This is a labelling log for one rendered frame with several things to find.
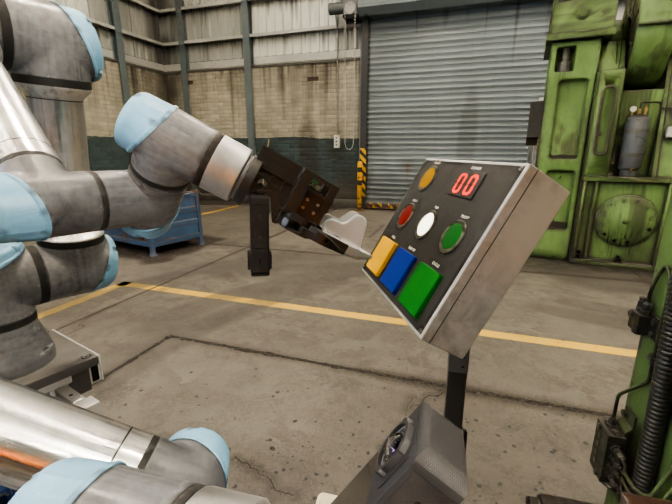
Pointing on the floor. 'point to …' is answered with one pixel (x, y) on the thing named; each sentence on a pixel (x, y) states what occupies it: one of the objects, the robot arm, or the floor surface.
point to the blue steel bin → (189, 224)
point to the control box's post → (455, 393)
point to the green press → (606, 131)
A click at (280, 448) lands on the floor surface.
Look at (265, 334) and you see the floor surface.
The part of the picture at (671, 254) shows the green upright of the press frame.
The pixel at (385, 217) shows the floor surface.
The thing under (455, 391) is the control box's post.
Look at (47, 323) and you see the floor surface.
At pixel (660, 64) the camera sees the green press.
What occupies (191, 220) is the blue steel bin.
